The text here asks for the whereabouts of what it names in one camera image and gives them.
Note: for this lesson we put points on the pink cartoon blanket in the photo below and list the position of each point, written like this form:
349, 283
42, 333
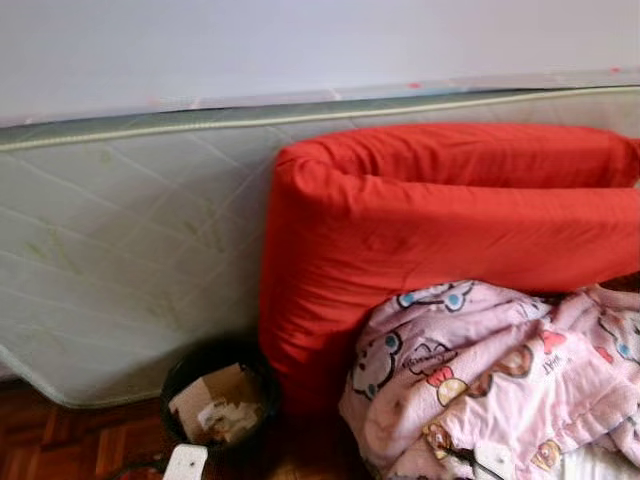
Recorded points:
500, 370

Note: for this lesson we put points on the red folded futon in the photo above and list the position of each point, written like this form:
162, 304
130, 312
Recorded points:
420, 230

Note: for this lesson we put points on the beige floral bed sheet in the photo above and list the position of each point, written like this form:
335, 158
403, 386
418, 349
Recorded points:
590, 468

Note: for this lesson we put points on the black waste bin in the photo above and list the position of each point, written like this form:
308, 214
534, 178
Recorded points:
210, 352

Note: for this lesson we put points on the brown cardboard box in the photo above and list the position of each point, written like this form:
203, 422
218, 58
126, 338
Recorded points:
215, 400

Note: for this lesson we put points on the white quilted mattress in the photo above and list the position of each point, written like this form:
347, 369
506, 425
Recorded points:
130, 230

